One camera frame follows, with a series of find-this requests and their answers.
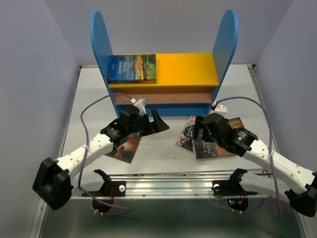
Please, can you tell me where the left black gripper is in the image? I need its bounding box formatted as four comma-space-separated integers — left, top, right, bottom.
127, 108, 169, 136

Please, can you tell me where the Little Women floral book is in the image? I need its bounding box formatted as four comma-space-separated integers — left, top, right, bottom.
176, 116, 196, 153

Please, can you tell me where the A Tale of Two Cities book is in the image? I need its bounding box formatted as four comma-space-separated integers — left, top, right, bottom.
193, 139, 235, 159

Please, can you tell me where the Animal Farm book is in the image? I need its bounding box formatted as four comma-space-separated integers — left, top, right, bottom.
107, 54, 157, 80

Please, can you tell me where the Jane Eyre book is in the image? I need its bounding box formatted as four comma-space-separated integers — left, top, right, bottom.
107, 79, 157, 84

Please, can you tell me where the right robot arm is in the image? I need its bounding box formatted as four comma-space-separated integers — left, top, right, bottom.
192, 113, 317, 217

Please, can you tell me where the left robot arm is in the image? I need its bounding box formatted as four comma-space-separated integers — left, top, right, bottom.
32, 105, 169, 210

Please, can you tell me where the blue wooden bookshelf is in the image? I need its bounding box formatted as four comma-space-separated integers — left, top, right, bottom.
90, 9, 239, 117

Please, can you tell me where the Three Days to See book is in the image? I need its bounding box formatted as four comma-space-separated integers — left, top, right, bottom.
106, 134, 141, 164

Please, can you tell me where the brown Edmund Burke book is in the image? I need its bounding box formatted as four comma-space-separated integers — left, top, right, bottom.
228, 118, 244, 129

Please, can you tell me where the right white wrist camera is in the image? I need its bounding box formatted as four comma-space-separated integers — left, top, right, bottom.
210, 101, 227, 116

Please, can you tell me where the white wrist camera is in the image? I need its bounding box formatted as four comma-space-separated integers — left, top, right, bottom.
210, 101, 227, 116
130, 97, 148, 116

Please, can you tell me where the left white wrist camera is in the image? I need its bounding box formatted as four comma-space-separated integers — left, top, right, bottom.
130, 97, 148, 116

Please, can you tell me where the aluminium mounting rail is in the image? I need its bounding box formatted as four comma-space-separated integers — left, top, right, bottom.
81, 172, 277, 199

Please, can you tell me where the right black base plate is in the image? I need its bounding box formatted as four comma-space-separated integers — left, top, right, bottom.
211, 180, 258, 213

